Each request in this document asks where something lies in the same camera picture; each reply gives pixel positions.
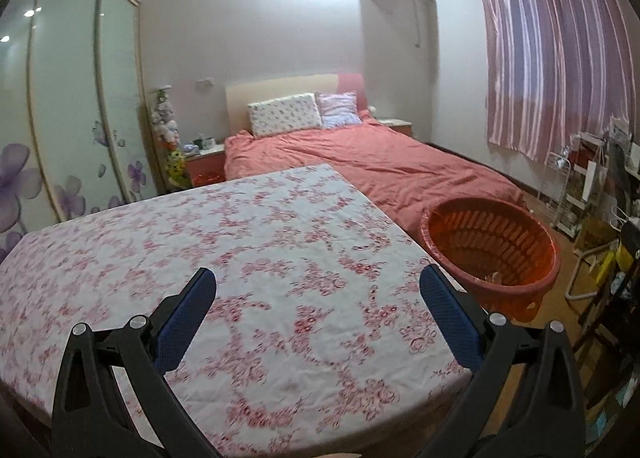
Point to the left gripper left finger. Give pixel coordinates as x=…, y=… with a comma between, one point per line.
x=152, y=345

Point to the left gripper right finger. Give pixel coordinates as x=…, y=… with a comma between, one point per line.
x=478, y=345

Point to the white paper bag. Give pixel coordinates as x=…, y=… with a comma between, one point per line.
x=495, y=278

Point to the small orange trash bin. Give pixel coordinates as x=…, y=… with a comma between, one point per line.
x=206, y=179

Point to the orange plastic basket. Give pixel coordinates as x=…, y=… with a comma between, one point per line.
x=471, y=237

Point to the floral pink tablecloth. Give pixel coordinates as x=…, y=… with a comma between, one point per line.
x=318, y=339

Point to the salmon pink duvet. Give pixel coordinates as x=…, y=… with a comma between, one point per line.
x=400, y=175

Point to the left bedside table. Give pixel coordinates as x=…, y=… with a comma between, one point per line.
x=210, y=160

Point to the bedside table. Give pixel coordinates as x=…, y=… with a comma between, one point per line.
x=210, y=160
x=400, y=126

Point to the plush toy flower stack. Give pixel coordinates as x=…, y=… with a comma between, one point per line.
x=168, y=144

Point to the right bedside table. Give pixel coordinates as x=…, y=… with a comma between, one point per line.
x=400, y=126

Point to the floral sliding wardrobe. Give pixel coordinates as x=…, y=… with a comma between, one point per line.
x=74, y=135

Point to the floral white pillow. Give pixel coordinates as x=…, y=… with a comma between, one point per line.
x=284, y=115

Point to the striped pink pillow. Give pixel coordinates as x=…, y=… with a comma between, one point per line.
x=338, y=110

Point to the pink striped curtain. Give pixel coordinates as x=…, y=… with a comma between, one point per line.
x=556, y=68

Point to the white wire shelf rack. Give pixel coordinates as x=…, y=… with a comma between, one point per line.
x=573, y=181

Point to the wall socket plate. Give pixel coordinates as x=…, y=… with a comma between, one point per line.
x=205, y=82

